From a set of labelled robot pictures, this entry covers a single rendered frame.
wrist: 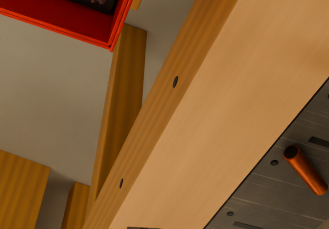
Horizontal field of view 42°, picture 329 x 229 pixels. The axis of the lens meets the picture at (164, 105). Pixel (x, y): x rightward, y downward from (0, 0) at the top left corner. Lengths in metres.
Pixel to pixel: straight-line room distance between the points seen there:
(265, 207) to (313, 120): 0.18
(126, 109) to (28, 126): 0.79
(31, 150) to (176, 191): 1.41
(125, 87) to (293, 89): 0.77
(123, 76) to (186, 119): 0.75
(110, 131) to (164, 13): 0.54
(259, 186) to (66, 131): 1.32
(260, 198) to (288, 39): 0.27
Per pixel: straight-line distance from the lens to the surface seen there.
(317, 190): 0.62
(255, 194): 0.64
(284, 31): 0.46
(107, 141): 1.05
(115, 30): 0.42
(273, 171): 0.61
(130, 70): 1.29
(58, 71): 1.65
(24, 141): 1.94
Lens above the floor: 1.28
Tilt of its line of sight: 49 degrees down
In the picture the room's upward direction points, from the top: 179 degrees counter-clockwise
